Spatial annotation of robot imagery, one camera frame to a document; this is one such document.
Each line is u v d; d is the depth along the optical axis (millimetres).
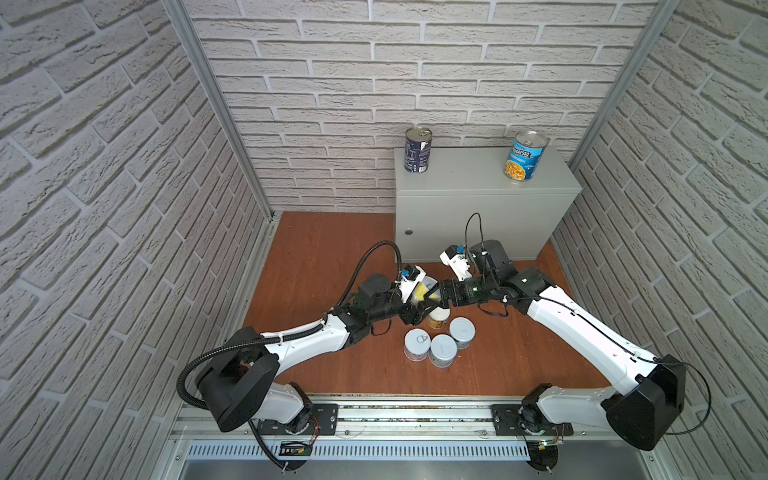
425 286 725
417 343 811
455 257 683
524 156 758
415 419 757
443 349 802
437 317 852
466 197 971
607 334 447
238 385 417
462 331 834
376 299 619
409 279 671
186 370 407
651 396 383
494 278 570
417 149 771
